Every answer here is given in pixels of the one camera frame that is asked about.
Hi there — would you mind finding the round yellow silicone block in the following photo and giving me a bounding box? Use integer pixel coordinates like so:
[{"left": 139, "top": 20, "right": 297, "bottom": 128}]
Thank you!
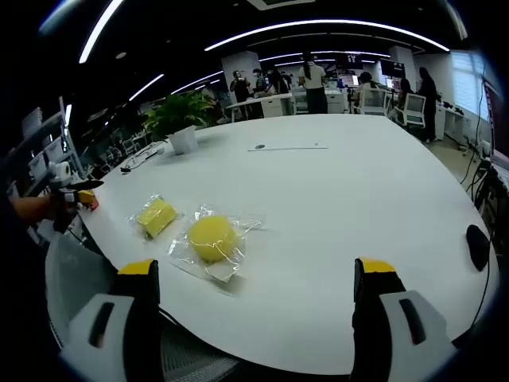
[{"left": 166, "top": 203, "right": 267, "bottom": 284}]

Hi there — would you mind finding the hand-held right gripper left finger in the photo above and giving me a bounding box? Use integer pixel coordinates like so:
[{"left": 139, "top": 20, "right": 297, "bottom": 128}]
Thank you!
[{"left": 59, "top": 258, "right": 164, "bottom": 382}]

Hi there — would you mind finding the white office chair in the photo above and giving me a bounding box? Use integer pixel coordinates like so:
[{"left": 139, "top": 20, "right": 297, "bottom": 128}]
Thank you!
[
  {"left": 359, "top": 88, "right": 389, "bottom": 117},
  {"left": 399, "top": 93, "right": 427, "bottom": 128}
]

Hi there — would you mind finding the green potted plant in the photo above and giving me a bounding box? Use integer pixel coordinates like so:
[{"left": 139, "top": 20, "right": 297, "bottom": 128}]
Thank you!
[{"left": 142, "top": 90, "right": 218, "bottom": 140}]

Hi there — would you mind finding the storage shelf with bins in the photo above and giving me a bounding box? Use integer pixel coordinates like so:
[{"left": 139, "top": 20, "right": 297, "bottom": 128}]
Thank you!
[{"left": 11, "top": 95, "right": 87, "bottom": 200}]

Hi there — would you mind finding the long curved ceiling light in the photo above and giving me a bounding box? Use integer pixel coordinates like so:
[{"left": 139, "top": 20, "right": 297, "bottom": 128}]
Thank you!
[{"left": 204, "top": 18, "right": 451, "bottom": 53}]

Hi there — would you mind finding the grey mesh chair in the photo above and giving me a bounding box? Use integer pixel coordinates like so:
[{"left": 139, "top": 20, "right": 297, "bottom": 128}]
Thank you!
[{"left": 44, "top": 232, "right": 239, "bottom": 382}]

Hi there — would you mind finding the person's left hand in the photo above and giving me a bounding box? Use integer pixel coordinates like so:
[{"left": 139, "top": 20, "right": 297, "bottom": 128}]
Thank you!
[{"left": 50, "top": 191, "right": 83, "bottom": 234}]

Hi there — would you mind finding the white background desk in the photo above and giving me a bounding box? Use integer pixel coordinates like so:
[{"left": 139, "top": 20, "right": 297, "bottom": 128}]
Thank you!
[{"left": 225, "top": 93, "right": 295, "bottom": 119}]

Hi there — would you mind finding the dark equipment with cables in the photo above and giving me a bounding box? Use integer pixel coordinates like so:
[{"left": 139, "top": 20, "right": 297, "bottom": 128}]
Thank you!
[{"left": 460, "top": 138, "right": 509, "bottom": 228}]

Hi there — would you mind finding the black mouse cable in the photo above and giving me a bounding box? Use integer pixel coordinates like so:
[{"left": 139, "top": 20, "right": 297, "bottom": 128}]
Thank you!
[{"left": 467, "top": 268, "right": 492, "bottom": 335}]

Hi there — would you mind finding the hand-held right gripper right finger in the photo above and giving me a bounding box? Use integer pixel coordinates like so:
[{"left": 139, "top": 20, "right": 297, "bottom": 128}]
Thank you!
[{"left": 348, "top": 256, "right": 458, "bottom": 382}]

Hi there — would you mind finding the straight ceiling light strip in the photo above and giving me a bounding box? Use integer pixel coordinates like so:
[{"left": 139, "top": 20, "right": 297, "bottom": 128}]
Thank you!
[{"left": 78, "top": 0, "right": 125, "bottom": 64}]

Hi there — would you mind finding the rectangular yellow silicone block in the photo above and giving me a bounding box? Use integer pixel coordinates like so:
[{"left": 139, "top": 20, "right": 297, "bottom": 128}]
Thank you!
[{"left": 127, "top": 193, "right": 186, "bottom": 240}]

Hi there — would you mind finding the ceiling air vent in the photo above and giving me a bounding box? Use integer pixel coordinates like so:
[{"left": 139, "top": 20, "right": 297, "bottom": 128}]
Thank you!
[{"left": 246, "top": 0, "right": 316, "bottom": 11}]

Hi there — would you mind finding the hanging dark monitor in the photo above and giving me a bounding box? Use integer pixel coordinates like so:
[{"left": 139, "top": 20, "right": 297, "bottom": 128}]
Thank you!
[
  {"left": 379, "top": 59, "right": 406, "bottom": 77},
  {"left": 336, "top": 53, "right": 363, "bottom": 68}
]

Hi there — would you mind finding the tangle of cables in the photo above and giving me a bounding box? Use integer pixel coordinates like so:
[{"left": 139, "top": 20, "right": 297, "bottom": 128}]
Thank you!
[{"left": 120, "top": 146, "right": 167, "bottom": 175}]

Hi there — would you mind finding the white plant pot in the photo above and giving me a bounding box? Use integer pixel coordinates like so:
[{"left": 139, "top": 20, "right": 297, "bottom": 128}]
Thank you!
[{"left": 166, "top": 126, "right": 199, "bottom": 155}]

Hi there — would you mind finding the black computer mouse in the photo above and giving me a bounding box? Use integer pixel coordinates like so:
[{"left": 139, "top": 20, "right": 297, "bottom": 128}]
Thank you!
[{"left": 465, "top": 224, "right": 492, "bottom": 272}]

